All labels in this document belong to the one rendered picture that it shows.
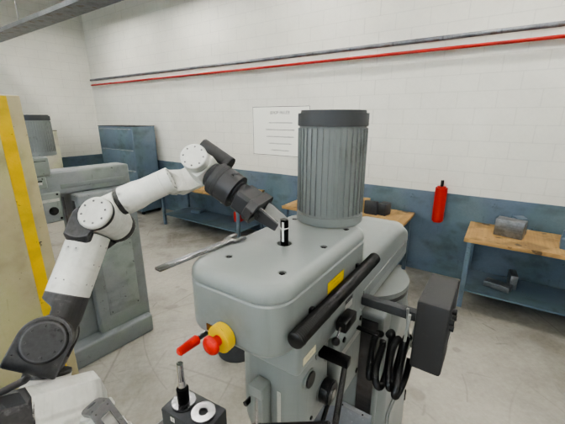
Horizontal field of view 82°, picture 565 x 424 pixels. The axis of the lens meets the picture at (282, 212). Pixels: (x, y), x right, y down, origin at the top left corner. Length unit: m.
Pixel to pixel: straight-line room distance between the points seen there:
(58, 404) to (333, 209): 0.74
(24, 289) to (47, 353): 1.59
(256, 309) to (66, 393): 0.43
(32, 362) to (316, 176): 0.74
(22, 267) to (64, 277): 1.49
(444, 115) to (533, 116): 0.93
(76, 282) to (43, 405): 0.23
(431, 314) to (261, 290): 0.51
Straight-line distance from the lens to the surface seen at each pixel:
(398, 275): 1.45
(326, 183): 0.89
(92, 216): 0.85
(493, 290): 4.65
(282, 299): 0.62
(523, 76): 4.85
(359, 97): 5.19
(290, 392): 0.92
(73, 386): 0.87
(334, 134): 0.88
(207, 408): 1.46
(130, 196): 0.86
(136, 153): 7.95
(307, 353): 0.80
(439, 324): 0.98
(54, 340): 0.82
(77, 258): 0.86
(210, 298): 0.71
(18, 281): 2.37
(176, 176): 0.90
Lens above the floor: 2.19
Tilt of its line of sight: 16 degrees down
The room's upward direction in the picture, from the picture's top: straight up
